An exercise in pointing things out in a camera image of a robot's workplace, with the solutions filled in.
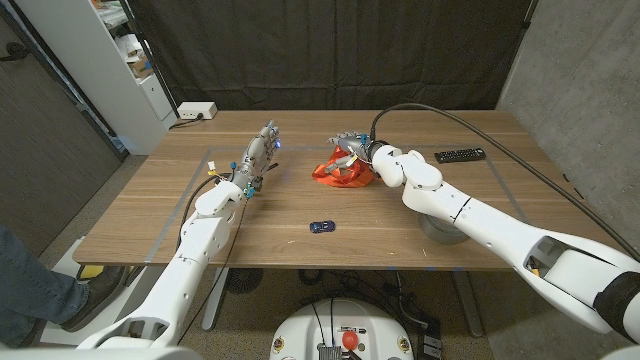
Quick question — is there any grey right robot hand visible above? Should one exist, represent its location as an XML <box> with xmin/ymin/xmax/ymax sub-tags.
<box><xmin>323</xmin><ymin>130</ymin><xmax>384</xmax><ymax>176</ymax></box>

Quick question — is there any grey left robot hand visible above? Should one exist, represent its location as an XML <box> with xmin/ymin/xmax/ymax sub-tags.
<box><xmin>228</xmin><ymin>119</ymin><xmax>282</xmax><ymax>195</ymax></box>

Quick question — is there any orange satin ribbon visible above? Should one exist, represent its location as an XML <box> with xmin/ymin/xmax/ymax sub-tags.
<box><xmin>312</xmin><ymin>145</ymin><xmax>377</xmax><ymax>189</ymax></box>

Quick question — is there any white power outlet box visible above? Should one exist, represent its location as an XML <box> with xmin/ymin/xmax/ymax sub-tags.
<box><xmin>177</xmin><ymin>101</ymin><xmax>219</xmax><ymax>121</ymax></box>

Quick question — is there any black fabric curtain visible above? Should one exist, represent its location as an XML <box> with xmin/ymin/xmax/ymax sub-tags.
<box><xmin>127</xmin><ymin>0</ymin><xmax>539</xmax><ymax>112</ymax></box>

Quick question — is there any black remote control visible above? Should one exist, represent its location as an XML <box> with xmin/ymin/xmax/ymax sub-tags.
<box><xmin>433</xmin><ymin>147</ymin><xmax>487</xmax><ymax>165</ymax></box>

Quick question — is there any cardboard box with blue tape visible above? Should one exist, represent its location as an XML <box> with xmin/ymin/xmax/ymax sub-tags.
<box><xmin>128</xmin><ymin>55</ymin><xmax>154</xmax><ymax>79</ymax></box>

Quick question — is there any black stand pole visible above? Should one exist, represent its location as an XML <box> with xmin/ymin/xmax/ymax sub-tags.
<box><xmin>118</xmin><ymin>0</ymin><xmax>181</xmax><ymax>120</ymax></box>

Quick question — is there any grey table leg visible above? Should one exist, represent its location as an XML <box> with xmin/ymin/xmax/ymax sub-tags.
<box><xmin>201</xmin><ymin>267</ymin><xmax>230</xmax><ymax>332</ymax></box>
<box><xmin>449</xmin><ymin>269</ymin><xmax>485</xmax><ymax>339</ymax></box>

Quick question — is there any white shelf cabinet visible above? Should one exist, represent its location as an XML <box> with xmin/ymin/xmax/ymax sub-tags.
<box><xmin>14</xmin><ymin>0</ymin><xmax>179</xmax><ymax>156</ymax></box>

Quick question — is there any white robot torso base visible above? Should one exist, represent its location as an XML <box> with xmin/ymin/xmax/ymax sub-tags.
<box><xmin>269</xmin><ymin>298</ymin><xmax>415</xmax><ymax>360</ymax></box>

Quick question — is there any black floor power strip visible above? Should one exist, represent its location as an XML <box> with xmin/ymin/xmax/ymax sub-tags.
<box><xmin>417</xmin><ymin>319</ymin><xmax>444</xmax><ymax>360</ymax></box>

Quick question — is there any dark brown shoe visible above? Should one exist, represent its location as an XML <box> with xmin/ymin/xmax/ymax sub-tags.
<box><xmin>59</xmin><ymin>265</ymin><xmax>127</xmax><ymax>334</ymax></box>

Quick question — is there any person's leg in jeans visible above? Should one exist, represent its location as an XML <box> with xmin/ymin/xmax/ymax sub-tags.
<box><xmin>0</xmin><ymin>224</ymin><xmax>89</xmax><ymax>349</ymax></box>

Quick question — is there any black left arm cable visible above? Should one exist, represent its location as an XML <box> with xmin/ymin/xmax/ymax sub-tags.
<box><xmin>177</xmin><ymin>172</ymin><xmax>231</xmax><ymax>251</ymax></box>

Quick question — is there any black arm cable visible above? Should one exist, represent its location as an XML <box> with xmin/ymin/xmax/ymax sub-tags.
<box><xmin>369</xmin><ymin>102</ymin><xmax>640</xmax><ymax>262</ymax></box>
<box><xmin>177</xmin><ymin>172</ymin><xmax>231</xmax><ymax>251</ymax></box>

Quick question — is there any grey duct tape roll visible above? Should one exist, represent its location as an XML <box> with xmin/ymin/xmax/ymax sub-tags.
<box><xmin>417</xmin><ymin>212</ymin><xmax>471</xmax><ymax>246</ymax></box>

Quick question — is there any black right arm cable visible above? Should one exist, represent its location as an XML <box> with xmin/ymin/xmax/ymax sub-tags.
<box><xmin>369</xmin><ymin>102</ymin><xmax>640</xmax><ymax>262</ymax></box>

